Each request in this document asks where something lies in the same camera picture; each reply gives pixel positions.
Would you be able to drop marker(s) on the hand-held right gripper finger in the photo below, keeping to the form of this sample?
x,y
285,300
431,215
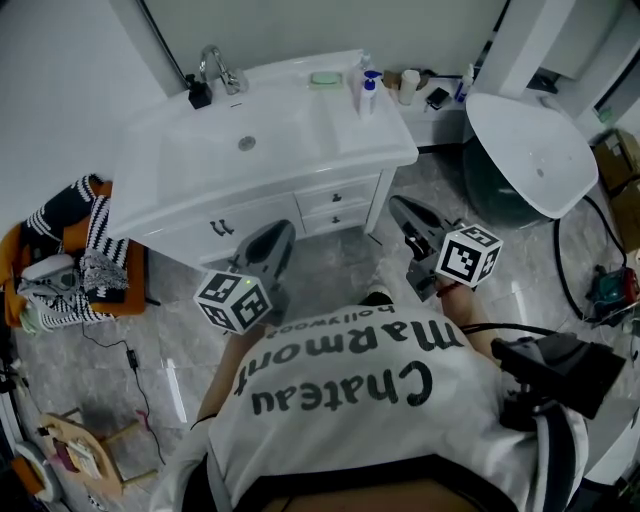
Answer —
x,y
417,217

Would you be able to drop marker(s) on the dark green white bathtub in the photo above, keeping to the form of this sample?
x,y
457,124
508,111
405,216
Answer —
x,y
530,150

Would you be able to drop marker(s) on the black trousers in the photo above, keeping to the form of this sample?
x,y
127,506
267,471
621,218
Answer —
x,y
372,300

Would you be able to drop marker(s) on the white perforated shoe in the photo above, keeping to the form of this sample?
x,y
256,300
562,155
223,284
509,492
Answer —
x,y
380,291

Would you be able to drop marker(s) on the orange armchair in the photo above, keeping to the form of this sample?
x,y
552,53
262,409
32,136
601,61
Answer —
x,y
135,285

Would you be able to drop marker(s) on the white vanity cabinet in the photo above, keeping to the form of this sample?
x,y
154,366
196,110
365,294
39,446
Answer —
x,y
260,220

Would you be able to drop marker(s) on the small black case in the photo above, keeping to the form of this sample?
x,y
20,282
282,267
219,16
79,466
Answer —
x,y
439,99

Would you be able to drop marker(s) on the clear plastic bottle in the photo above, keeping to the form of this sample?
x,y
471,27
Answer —
x,y
361,80

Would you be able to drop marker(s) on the small pink item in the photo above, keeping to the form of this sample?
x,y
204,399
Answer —
x,y
142,417

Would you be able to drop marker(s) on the black body-worn box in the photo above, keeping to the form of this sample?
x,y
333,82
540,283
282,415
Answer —
x,y
565,370

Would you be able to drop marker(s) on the metal basin drain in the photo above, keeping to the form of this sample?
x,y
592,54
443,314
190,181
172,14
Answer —
x,y
247,142

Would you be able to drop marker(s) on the chrome faucet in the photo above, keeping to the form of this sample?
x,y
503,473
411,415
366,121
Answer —
x,y
220,70

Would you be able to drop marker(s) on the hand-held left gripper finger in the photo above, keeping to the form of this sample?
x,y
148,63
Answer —
x,y
267,247

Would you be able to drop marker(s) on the white paper cup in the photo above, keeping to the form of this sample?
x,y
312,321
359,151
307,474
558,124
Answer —
x,y
409,87

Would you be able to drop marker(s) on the white bottle with blue pump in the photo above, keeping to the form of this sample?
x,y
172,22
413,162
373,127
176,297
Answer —
x,y
369,100

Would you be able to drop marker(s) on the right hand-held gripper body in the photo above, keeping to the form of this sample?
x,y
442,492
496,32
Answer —
x,y
465,255

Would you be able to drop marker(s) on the black soap dispenser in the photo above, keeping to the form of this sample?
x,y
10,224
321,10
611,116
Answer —
x,y
200,95

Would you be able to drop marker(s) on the person's right forearm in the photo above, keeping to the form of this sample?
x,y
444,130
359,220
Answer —
x,y
465,315

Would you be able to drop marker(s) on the wooden stool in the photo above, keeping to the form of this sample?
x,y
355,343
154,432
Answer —
x,y
85,455

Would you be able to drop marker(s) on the teal and red machine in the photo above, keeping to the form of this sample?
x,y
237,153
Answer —
x,y
612,290

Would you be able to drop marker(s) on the small brown item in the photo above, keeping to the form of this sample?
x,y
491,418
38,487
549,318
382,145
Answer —
x,y
391,80

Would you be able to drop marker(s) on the white headset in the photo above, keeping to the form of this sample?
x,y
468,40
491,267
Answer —
x,y
47,272

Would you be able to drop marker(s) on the brown cardboard box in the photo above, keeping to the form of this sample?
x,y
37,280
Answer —
x,y
620,165

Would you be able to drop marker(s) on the black white striped blanket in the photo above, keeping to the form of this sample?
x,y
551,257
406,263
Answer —
x,y
100,235

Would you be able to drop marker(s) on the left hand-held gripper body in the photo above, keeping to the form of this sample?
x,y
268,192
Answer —
x,y
230,302

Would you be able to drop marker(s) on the white printed t-shirt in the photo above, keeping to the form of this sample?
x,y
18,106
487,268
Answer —
x,y
350,410

